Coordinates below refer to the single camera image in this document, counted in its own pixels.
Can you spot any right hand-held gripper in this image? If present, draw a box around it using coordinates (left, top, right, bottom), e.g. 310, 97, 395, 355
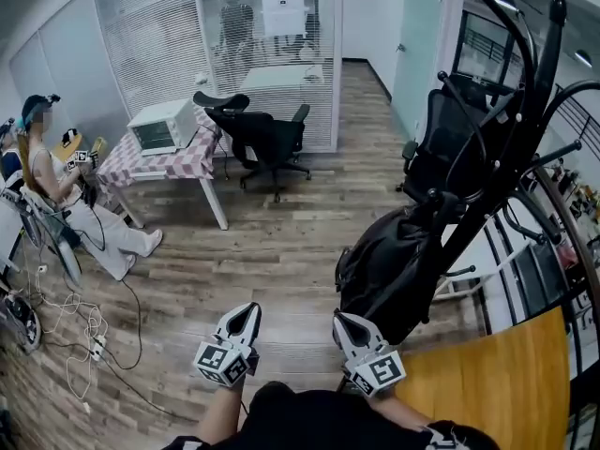
331, 312, 407, 398

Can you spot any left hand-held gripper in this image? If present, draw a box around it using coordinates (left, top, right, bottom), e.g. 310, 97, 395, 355
192, 302, 263, 388

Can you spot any black backpack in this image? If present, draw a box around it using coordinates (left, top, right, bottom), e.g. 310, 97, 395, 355
334, 202, 458, 346

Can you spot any black coat rack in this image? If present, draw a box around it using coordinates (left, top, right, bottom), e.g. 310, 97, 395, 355
424, 0, 600, 299

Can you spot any person's left forearm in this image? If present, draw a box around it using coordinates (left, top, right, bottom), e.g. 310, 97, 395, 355
194, 382, 248, 440

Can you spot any person's right forearm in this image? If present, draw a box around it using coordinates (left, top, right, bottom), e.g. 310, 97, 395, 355
367, 389, 432, 428

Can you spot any person's black-clothed torso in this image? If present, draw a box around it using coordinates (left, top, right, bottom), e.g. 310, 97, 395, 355
161, 381, 501, 450

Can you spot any wooden table with white legs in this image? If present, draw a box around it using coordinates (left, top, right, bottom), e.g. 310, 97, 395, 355
393, 305, 572, 450

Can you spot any pink checkered table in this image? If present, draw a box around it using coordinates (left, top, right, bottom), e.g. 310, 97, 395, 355
96, 105, 230, 232

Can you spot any light grey chair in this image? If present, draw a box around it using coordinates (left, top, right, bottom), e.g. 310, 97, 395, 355
18, 185, 84, 290

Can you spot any black padded office chair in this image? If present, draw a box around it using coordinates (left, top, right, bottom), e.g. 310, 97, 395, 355
192, 90, 313, 204

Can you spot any white toaster oven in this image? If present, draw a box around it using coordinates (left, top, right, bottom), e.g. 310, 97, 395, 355
127, 98, 199, 158

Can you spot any black mesh office chair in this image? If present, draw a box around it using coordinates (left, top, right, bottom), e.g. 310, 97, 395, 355
400, 86, 517, 205

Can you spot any black railing with wooden handrail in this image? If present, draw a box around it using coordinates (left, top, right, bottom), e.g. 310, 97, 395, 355
482, 164, 600, 450

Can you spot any white paper sign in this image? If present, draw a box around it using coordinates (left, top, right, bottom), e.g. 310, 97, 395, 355
259, 0, 306, 37

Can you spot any long black cable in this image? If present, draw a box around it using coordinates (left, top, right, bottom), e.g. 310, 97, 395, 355
100, 277, 198, 424

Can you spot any white cable tangle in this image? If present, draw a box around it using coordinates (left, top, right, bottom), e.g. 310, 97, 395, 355
27, 260, 110, 414

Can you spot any round fan with wire guard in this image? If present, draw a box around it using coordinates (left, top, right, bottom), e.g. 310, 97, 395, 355
0, 292, 42, 352

